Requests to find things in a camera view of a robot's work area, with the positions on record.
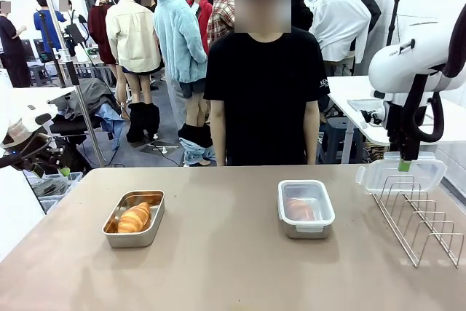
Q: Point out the rectangular steel container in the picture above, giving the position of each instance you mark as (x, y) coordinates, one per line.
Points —
(123, 240)
(307, 234)

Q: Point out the white table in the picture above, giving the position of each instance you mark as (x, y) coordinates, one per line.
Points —
(344, 89)

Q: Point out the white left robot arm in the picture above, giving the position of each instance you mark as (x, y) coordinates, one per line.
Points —
(22, 114)

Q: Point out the mannequin in white shirt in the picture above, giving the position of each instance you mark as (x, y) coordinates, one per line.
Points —
(338, 27)

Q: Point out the mannequin in red jacket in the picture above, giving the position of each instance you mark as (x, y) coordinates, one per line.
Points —
(204, 16)

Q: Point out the bystander in blue shirt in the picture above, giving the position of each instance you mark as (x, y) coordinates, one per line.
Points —
(45, 27)

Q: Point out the person's left forearm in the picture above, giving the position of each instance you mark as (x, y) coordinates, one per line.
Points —
(311, 132)

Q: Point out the grey and blue clothes pile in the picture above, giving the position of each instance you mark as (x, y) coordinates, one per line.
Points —
(98, 107)

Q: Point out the bystander in black shirt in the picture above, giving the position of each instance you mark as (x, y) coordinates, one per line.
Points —
(12, 52)

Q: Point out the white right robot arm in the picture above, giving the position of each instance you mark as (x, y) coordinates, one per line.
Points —
(400, 59)

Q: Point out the mannequin in maroon dress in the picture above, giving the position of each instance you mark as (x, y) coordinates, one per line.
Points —
(100, 34)

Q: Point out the metal mannequin base plate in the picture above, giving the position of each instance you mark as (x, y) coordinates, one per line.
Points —
(160, 148)

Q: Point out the mannequin in plaid hooded shirt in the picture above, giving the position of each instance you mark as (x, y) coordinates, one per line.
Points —
(220, 16)

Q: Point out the silver metal pole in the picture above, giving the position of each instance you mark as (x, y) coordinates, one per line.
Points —
(78, 85)

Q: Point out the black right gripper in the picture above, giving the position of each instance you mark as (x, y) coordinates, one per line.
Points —
(404, 132)

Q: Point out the person in black t-shirt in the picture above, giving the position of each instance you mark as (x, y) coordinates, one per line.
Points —
(265, 92)

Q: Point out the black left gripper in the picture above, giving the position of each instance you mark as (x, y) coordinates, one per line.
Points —
(47, 160)

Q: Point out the person's right forearm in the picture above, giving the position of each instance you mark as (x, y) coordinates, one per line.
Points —
(218, 132)

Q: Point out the golden croissant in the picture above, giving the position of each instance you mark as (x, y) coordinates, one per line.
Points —
(300, 209)
(134, 218)

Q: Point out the black tripod stand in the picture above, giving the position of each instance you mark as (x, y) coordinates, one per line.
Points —
(392, 19)

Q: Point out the mannequin in blue fleece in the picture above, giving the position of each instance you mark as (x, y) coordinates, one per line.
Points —
(178, 45)

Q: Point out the clear plastic container lid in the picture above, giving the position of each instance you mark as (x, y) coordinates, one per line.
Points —
(386, 180)
(320, 194)

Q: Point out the black plastic stool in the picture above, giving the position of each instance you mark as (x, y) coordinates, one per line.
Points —
(338, 140)

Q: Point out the mannequin in black coat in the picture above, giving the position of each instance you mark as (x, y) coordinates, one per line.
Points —
(302, 12)

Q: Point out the clear plastic storage bins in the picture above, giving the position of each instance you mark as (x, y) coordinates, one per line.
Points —
(58, 187)

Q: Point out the black camera tripod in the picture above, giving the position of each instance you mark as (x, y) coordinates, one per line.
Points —
(49, 45)

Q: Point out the mannequin in cream jacket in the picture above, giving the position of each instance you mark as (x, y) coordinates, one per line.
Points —
(133, 41)

